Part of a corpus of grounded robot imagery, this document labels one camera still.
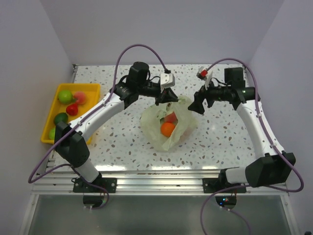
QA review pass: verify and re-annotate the dark green fake avocado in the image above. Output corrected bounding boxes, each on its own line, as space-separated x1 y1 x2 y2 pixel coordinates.
53 113 68 125

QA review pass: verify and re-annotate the small green fake lime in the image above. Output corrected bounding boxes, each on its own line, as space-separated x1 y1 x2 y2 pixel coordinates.
48 127 56 141

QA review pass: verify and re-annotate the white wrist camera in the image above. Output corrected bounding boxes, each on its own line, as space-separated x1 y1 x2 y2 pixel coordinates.
160 73 176 89
197 67 213 90

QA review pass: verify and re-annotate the orange fake orange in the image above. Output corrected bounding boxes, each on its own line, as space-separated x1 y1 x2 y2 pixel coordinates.
160 122 176 138

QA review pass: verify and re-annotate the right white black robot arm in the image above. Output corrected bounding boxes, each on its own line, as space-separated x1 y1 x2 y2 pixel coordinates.
188 68 295 192

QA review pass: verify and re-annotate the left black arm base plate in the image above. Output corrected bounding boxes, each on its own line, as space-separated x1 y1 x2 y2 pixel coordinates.
71 173 117 193

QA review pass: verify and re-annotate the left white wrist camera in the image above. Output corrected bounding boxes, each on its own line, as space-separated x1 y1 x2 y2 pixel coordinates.
160 73 176 89

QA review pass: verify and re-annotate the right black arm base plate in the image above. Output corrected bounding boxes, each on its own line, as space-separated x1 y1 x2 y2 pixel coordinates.
202 169 246 193

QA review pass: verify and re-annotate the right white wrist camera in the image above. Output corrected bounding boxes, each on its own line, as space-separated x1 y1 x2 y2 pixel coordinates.
197 67 213 90

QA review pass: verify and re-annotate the bright green fake apple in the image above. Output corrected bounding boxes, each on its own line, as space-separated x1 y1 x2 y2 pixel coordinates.
58 90 73 104

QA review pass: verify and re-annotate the pink peach with leaf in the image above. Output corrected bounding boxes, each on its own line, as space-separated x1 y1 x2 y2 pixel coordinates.
73 91 87 105

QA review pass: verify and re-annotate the red wrinkled fake fruit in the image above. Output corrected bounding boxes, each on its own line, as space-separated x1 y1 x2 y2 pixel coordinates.
164 112 177 123

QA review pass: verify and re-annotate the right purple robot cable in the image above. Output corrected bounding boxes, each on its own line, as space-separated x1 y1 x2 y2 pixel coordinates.
200 57 304 235

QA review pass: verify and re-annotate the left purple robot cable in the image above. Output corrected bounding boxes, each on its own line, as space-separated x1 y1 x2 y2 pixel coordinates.
27 44 171 210

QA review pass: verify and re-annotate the yellow plastic tray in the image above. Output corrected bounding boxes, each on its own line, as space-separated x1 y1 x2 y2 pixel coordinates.
41 83 100 144

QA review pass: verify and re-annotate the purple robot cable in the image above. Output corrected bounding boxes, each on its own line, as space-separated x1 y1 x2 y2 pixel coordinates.
27 44 171 210
200 57 304 235

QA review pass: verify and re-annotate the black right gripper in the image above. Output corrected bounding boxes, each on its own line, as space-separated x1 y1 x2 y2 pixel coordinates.
188 76 231 115

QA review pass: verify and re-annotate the aluminium rail frame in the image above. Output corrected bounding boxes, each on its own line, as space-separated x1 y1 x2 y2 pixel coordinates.
31 64 291 196

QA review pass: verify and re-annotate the pale green avocado-print plastic bag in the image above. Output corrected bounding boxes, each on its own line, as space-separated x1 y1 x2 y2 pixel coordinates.
140 95 198 151

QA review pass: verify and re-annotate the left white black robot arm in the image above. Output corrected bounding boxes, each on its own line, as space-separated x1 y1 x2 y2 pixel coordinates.
54 62 178 192

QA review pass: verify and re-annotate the red fake pepper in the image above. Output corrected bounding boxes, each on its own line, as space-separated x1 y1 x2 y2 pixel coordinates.
66 103 78 116

